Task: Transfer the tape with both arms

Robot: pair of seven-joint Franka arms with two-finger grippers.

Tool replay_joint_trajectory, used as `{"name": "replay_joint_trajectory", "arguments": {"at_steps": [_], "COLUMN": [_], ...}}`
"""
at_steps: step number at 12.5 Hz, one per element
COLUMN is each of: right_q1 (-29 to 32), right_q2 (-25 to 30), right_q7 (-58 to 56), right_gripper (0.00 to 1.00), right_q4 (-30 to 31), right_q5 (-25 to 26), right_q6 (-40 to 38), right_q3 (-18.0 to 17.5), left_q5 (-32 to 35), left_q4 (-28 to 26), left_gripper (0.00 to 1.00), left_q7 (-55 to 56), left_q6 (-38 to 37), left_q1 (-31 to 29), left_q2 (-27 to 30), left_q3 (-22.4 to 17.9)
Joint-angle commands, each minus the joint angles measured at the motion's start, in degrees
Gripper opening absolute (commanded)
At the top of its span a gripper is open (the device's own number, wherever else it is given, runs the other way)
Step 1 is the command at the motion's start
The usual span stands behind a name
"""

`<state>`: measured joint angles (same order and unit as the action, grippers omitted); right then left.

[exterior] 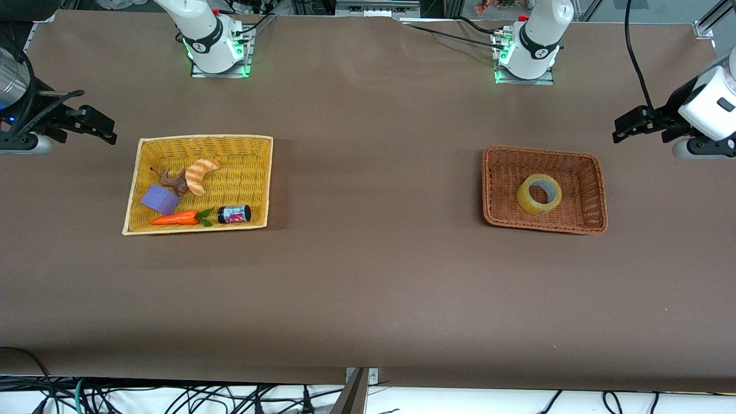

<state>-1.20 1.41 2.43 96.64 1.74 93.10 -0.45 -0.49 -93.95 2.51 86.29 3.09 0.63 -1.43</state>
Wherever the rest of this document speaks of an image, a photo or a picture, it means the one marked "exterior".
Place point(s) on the brown toy root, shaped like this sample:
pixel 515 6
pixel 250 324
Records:
pixel 172 180

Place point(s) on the toy croissant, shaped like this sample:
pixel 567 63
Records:
pixel 198 175

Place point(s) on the purple foam block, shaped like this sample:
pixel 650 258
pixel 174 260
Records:
pixel 160 200

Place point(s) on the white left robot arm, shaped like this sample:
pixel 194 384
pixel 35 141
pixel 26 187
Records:
pixel 540 34

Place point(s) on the orange toy carrot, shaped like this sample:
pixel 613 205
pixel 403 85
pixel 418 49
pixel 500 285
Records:
pixel 175 219

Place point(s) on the grey metal bar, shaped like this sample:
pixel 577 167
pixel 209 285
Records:
pixel 352 399

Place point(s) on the brown wicker basket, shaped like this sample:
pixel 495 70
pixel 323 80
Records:
pixel 581 172

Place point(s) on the clear yellowish tape roll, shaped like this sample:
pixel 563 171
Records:
pixel 526 201

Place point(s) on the yellow wicker basket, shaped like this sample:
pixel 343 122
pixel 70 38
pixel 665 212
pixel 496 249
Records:
pixel 253 201

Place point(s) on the silver table edge bracket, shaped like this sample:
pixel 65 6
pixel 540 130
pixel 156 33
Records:
pixel 372 376

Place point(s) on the grey metal box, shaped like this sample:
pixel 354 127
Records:
pixel 376 7

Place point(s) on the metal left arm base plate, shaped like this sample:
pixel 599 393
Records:
pixel 546 79

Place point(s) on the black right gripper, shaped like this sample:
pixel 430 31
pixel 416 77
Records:
pixel 35 106

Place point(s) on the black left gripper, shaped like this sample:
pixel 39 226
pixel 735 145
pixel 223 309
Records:
pixel 670 113

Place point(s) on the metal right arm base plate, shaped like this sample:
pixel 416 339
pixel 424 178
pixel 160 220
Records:
pixel 244 66

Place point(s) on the small black can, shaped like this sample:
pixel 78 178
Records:
pixel 233 214

